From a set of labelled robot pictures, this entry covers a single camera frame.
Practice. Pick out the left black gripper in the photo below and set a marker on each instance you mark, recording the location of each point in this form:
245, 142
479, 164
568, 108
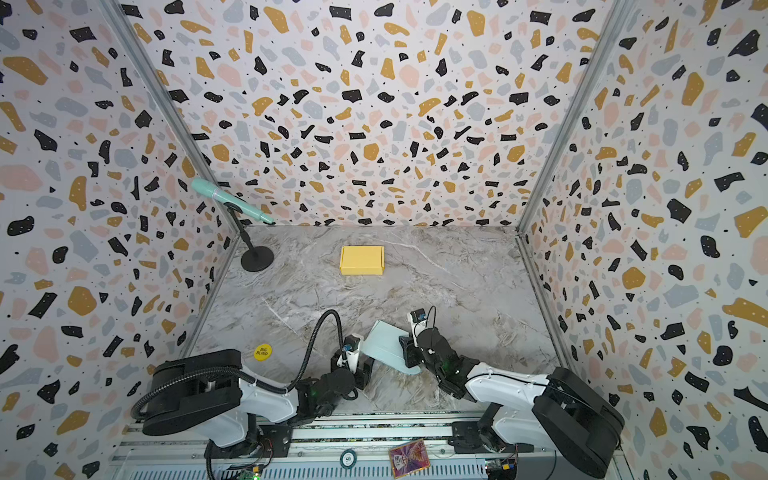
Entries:
363, 370

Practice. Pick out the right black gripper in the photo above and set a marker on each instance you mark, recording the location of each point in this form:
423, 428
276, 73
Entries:
411, 351

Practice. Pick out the light blue paper box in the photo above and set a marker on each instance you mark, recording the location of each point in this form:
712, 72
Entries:
383, 345

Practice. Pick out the yellow paper box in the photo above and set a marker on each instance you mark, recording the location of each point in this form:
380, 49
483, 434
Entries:
362, 260

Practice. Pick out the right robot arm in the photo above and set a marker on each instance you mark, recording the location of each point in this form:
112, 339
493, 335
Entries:
558, 411

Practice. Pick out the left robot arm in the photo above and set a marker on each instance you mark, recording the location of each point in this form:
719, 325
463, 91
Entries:
215, 395

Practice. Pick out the round teal sticker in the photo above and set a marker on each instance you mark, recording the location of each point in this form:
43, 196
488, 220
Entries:
348, 459

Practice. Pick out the yellow round sticker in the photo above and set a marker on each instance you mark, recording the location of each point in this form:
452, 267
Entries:
263, 352

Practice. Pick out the colourful card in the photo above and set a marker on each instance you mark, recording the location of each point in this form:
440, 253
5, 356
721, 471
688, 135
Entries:
409, 458

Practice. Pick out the black microphone stand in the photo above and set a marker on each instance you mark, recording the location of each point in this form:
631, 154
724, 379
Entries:
255, 258

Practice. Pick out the mint green microphone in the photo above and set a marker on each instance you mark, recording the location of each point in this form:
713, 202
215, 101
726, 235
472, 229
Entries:
216, 193

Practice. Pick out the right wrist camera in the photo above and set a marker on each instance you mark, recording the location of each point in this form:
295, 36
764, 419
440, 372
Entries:
418, 321

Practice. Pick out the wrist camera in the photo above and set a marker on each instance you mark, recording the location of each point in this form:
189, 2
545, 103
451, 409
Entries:
418, 321
350, 353

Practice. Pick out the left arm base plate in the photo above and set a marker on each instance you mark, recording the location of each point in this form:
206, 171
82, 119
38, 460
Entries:
261, 443

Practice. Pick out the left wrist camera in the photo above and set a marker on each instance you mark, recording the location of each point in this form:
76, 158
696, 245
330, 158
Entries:
350, 353

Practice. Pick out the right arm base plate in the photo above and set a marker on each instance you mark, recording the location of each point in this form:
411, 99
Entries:
468, 438

